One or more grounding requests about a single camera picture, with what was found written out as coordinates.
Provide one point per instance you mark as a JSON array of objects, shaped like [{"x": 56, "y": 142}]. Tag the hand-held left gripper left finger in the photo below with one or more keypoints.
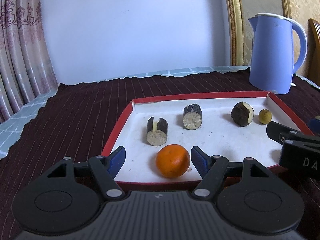
[{"x": 117, "y": 158}]

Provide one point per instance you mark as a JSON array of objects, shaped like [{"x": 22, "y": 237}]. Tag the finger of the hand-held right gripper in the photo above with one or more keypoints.
[
  {"x": 315, "y": 124},
  {"x": 280, "y": 131}
]

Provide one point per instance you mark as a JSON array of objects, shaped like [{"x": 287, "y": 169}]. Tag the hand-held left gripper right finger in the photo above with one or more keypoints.
[{"x": 198, "y": 160}]

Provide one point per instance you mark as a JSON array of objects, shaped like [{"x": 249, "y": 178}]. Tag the small yellow round fruit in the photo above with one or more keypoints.
[{"x": 265, "y": 116}]

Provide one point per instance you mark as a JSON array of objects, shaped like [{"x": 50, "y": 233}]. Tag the orange mandarin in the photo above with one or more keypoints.
[{"x": 172, "y": 160}]

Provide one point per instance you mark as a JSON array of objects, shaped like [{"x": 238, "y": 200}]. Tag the red-edged white tray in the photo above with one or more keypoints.
[{"x": 220, "y": 140}]

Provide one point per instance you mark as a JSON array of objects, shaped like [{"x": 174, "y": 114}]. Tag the partly peeled dark sugarcane piece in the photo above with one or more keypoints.
[{"x": 238, "y": 115}]

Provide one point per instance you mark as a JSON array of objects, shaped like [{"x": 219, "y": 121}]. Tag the split dark sugarcane piece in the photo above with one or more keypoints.
[{"x": 157, "y": 137}]

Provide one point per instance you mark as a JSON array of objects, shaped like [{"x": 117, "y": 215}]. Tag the dark red striped tablecloth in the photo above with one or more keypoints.
[{"x": 75, "y": 110}]

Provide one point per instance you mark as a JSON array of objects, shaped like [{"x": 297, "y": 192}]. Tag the blue electric kettle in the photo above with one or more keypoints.
[{"x": 270, "y": 55}]

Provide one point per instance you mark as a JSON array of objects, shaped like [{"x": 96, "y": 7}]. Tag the wooden chair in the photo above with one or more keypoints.
[{"x": 315, "y": 45}]

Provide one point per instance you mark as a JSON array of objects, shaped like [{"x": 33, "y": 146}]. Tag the pink patterned curtain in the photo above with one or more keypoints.
[{"x": 20, "y": 42}]

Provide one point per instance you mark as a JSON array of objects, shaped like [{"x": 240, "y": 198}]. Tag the gold ornate frame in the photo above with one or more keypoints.
[{"x": 236, "y": 30}]

